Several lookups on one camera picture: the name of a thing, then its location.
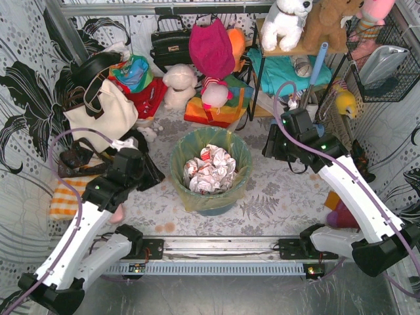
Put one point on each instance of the teal trash bin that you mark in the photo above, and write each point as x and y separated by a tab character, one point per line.
210	205

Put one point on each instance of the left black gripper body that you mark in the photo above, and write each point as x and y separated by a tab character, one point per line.
151	171

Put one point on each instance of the cream canvas tote bag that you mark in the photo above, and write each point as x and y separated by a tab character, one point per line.
116	118

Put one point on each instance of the black leather handbag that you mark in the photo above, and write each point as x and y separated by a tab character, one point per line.
170	48

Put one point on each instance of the magenta cloth bag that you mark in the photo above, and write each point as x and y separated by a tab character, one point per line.
211	50

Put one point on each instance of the black wire basket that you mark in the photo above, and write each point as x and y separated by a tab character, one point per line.
402	81

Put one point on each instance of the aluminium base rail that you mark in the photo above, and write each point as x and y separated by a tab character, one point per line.
216	249

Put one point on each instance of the rainbow striped cloth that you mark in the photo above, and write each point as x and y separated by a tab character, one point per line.
232	111

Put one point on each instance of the cream plush lamb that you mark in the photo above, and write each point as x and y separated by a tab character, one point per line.
181	86

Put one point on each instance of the pink white plush doll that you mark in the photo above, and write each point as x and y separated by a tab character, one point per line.
215	93

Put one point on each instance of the orange plush toy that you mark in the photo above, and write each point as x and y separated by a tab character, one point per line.
237	39

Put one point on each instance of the orange checkered cloth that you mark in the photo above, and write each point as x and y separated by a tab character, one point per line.
64	203

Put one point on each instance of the white plush dog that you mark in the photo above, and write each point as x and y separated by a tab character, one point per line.
284	24

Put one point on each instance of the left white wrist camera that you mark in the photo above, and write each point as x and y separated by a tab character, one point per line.
121	144

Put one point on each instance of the pink case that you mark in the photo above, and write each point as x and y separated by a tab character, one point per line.
118	216

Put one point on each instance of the teal cloth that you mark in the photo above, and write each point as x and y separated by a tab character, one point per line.
279	69

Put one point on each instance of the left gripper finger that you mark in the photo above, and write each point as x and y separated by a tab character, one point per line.
146	182
154	164

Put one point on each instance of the crumpled paper trash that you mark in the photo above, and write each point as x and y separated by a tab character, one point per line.
213	172

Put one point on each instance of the brown patterned handbag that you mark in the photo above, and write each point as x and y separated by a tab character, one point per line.
82	160

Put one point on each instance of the yellow plush duck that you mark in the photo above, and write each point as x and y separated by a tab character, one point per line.
345	101

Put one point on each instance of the silver foil pouch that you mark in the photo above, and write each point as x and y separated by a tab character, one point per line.
382	63

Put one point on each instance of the red cloth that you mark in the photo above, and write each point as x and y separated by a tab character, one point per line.
148	100

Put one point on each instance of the brown teddy bear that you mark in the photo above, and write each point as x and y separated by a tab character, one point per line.
327	20

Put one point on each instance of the blue handled mop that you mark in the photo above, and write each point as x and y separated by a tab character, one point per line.
315	72

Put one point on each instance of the yellow trash bag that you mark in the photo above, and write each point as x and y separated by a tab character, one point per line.
191	145

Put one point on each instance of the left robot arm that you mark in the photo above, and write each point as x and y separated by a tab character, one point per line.
61	282

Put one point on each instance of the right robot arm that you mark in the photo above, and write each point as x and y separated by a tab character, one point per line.
384	239

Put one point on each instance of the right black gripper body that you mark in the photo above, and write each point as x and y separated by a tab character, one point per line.
271	148

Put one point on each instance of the pink plush toy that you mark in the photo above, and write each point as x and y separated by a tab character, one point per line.
371	19

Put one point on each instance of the purple orange sock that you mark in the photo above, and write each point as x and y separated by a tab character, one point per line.
340	216

